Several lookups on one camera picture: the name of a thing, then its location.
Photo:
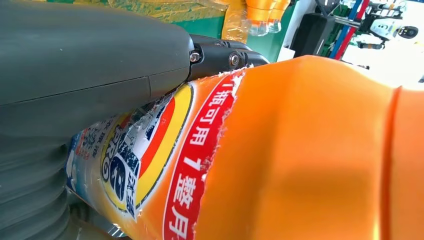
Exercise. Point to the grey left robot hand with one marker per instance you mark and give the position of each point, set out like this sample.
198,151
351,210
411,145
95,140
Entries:
82,59

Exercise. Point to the yellow taped cardboard sheet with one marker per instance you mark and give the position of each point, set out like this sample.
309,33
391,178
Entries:
165,8

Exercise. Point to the black carrying case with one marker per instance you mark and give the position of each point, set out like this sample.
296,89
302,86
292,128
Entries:
308,33

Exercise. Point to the red metal pole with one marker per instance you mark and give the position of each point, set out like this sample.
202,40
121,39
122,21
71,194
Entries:
352,28

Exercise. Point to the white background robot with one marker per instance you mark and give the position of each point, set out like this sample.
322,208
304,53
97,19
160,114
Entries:
387,28

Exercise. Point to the blue metal rack frame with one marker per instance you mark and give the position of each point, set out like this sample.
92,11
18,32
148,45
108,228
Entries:
342,30

